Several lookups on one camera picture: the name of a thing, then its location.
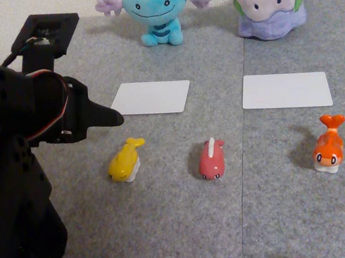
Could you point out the yellow egg sushi figure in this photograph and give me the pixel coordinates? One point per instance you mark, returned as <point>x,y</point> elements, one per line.
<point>123,163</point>

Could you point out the orange shrimp sushi figure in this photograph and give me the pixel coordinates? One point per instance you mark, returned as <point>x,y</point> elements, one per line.
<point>327,147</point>

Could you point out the pink sushi figure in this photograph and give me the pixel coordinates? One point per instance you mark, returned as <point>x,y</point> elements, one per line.
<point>211,162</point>

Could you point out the blue Wooper plush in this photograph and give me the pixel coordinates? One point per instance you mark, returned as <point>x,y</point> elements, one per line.
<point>153,2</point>

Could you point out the purple Goomy plush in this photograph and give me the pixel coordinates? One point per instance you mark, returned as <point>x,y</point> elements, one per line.
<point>270,3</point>

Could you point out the white card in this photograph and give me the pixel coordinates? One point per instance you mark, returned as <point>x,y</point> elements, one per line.
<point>151,97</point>
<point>285,90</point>

